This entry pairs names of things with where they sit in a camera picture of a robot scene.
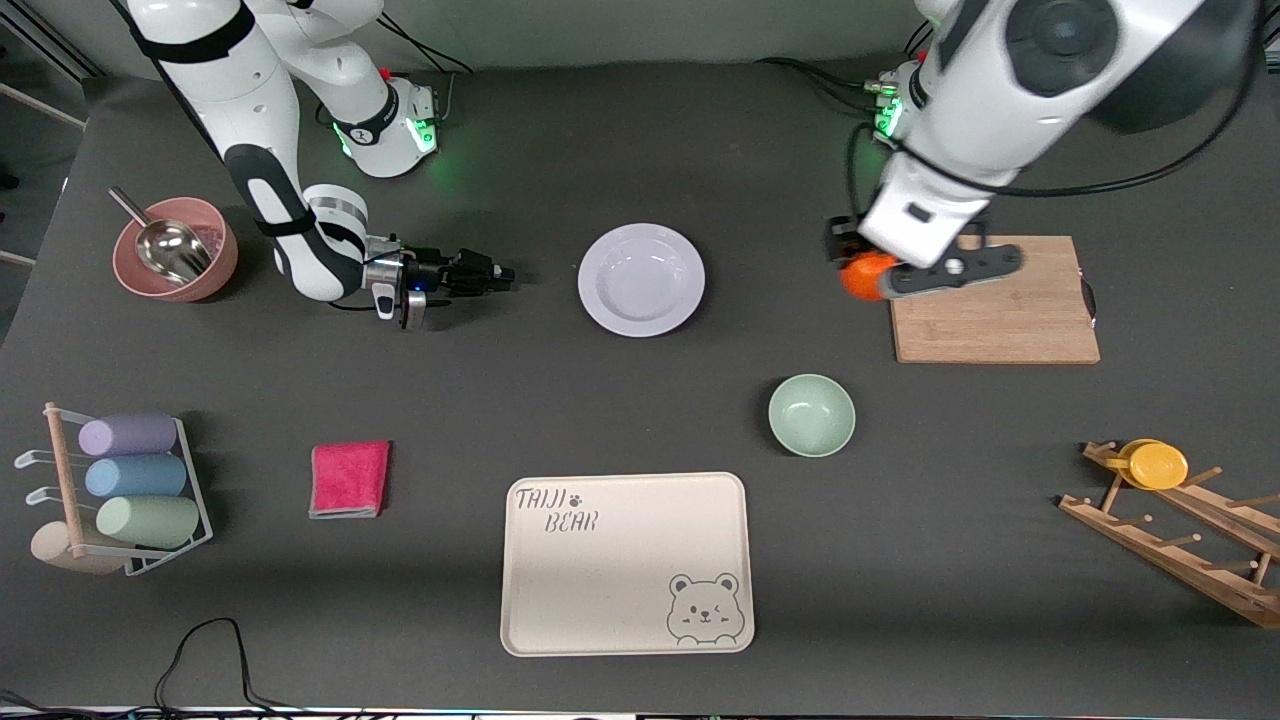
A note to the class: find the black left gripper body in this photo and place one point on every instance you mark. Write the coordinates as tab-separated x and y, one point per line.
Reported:
838	241

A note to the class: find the wooden cutting board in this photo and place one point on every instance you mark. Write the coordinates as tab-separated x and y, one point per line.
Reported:
1040	320

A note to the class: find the wooden rack rod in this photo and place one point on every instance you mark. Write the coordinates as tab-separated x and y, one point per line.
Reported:
65	480

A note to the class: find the wooden peg dish rack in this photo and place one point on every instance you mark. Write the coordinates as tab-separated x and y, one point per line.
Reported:
1150	545

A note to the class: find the metal scoop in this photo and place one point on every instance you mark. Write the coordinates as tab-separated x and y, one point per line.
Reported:
175	250

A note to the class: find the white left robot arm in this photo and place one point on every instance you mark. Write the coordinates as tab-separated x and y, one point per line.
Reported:
1000	100

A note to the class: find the white round plate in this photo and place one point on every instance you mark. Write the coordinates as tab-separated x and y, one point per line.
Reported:
641	280

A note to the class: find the light green bowl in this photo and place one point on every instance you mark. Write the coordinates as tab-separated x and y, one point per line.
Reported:
812	415

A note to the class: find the yellow cup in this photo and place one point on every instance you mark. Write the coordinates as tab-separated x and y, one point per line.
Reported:
1158	466

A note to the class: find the purple cup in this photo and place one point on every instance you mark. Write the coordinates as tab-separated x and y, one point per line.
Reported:
128	435

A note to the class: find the beige cup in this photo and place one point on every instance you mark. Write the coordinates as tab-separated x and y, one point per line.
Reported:
50	545

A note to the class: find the black metal rail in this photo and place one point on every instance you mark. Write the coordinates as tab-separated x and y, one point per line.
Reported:
60	48

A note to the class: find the orange fruit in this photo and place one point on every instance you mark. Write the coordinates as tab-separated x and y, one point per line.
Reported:
860	280

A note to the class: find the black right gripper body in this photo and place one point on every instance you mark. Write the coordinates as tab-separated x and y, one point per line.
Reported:
437	272

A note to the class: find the beige bear print tray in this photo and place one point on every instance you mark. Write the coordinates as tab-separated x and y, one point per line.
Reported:
620	570

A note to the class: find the green cup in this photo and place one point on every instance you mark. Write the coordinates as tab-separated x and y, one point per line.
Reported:
148	522

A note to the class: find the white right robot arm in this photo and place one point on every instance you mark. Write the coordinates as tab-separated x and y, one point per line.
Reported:
250	100

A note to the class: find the pink bowl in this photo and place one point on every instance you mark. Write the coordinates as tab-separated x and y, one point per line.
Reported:
225	262

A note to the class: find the pink folded cloth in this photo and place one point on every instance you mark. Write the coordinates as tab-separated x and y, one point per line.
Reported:
350	480

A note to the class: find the blue cup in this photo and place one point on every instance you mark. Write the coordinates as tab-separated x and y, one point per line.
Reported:
135	477

